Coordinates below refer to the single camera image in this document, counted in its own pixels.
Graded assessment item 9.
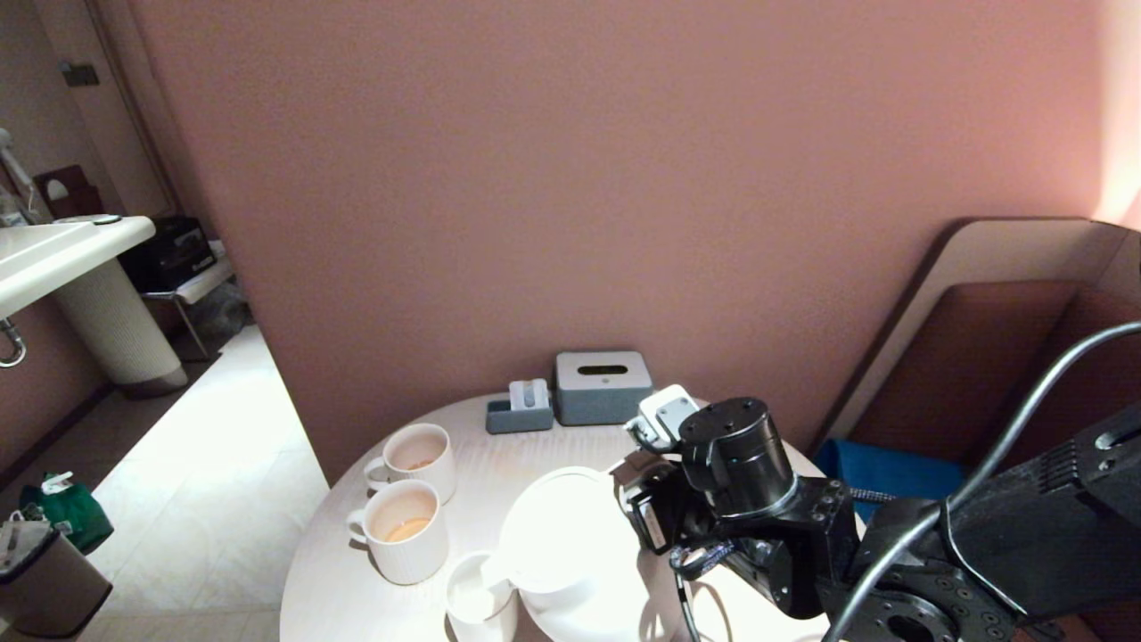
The white electric kettle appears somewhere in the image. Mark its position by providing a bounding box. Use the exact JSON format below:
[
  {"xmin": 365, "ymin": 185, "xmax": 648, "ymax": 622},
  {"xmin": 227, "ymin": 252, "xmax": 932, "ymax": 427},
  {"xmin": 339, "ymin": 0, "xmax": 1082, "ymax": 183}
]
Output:
[{"xmin": 495, "ymin": 450, "xmax": 694, "ymax": 642}]

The grey blue tissue box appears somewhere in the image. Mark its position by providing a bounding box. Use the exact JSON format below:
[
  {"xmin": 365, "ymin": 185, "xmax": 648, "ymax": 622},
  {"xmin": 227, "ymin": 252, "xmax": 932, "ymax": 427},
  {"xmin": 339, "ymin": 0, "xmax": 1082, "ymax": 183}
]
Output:
[{"xmin": 554, "ymin": 350, "xmax": 653, "ymax": 426}]

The small grey sachet holder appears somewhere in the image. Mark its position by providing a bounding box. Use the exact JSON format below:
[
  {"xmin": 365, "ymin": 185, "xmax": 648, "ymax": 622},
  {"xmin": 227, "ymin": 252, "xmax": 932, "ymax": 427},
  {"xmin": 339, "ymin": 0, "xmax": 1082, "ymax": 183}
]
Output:
[{"xmin": 486, "ymin": 397, "xmax": 555, "ymax": 435}]

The blue folded cloth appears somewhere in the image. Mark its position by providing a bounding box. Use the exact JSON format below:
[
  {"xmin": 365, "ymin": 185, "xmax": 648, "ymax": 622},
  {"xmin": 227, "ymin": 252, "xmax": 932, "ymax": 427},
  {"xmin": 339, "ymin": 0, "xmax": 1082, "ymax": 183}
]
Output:
[{"xmin": 813, "ymin": 439, "xmax": 970, "ymax": 524}]

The white ribbed mug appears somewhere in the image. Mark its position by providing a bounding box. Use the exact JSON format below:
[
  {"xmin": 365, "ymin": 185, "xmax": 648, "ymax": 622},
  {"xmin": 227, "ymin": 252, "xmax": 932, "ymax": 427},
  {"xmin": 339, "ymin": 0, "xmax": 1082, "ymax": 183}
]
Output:
[
  {"xmin": 364, "ymin": 423, "xmax": 457, "ymax": 505},
  {"xmin": 346, "ymin": 480, "xmax": 450, "ymax": 587}
]

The grey plastic bag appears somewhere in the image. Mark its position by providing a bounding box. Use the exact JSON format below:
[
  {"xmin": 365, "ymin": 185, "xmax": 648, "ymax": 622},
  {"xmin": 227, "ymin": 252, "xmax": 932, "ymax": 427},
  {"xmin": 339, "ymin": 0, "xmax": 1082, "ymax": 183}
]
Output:
[{"xmin": 192, "ymin": 285, "xmax": 252, "ymax": 347}]

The white metal-leg rack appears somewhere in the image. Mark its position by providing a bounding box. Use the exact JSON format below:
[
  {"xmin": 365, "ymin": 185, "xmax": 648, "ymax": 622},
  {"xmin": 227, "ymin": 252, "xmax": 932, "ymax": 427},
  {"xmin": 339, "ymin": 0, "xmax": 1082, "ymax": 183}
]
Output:
[{"xmin": 143, "ymin": 254, "xmax": 237, "ymax": 362}]

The black box appliance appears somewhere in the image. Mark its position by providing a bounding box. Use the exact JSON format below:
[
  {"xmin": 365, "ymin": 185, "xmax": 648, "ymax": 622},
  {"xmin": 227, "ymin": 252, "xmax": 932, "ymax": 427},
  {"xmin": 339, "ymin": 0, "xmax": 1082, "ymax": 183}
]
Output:
[{"xmin": 119, "ymin": 217, "xmax": 218, "ymax": 293}]

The green bag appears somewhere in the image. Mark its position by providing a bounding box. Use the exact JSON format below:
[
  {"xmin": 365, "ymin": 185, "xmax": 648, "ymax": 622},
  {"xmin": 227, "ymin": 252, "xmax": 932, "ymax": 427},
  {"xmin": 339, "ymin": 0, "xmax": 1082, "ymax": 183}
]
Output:
[{"xmin": 20, "ymin": 473, "xmax": 115, "ymax": 556}]

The brown waste bin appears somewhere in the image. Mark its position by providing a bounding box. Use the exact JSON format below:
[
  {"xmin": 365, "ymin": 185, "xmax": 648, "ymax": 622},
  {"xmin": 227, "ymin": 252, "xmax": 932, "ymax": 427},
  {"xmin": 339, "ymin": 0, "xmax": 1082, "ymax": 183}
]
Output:
[{"xmin": 0, "ymin": 510, "xmax": 114, "ymax": 639}]

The chrome sink faucet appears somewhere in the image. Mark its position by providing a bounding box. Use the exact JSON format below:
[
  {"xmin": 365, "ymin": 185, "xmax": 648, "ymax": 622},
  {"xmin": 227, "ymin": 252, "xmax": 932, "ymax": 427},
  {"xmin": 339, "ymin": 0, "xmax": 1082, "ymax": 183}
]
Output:
[{"xmin": 0, "ymin": 129, "xmax": 41, "ymax": 226}]

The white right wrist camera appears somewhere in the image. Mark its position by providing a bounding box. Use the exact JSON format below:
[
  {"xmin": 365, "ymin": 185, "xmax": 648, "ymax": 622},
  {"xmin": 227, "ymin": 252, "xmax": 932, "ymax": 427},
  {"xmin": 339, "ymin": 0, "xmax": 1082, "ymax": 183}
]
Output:
[{"xmin": 624, "ymin": 384, "xmax": 702, "ymax": 451}]

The smooth white handleless cup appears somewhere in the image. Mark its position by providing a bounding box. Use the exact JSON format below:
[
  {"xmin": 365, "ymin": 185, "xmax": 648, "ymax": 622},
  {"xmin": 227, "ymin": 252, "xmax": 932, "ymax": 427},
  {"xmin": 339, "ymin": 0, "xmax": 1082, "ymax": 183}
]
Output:
[{"xmin": 444, "ymin": 551, "xmax": 520, "ymax": 642}]

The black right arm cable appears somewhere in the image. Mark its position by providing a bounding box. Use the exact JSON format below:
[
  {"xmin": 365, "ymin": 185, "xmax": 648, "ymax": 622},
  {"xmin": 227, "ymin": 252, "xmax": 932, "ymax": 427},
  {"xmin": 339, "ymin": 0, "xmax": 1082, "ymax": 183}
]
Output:
[{"xmin": 669, "ymin": 321, "xmax": 1141, "ymax": 642}]

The white ribbed sink pedestal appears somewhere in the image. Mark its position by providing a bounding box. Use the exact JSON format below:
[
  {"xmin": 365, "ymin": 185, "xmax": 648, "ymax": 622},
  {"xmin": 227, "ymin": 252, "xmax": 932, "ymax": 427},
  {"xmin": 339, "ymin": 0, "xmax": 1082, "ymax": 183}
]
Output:
[{"xmin": 51, "ymin": 259, "xmax": 190, "ymax": 399}]

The white pedestal sink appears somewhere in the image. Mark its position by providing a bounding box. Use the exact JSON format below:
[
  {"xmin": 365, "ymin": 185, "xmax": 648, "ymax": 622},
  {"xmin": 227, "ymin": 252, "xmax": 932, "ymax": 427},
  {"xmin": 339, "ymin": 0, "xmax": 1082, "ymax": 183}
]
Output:
[{"xmin": 0, "ymin": 216, "xmax": 157, "ymax": 320}]

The brown wall holder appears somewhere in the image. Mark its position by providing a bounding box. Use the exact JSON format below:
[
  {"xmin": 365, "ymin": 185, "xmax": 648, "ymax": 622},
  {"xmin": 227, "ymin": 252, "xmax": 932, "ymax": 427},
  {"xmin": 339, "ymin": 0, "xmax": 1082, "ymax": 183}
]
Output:
[{"xmin": 34, "ymin": 165, "xmax": 103, "ymax": 221}]

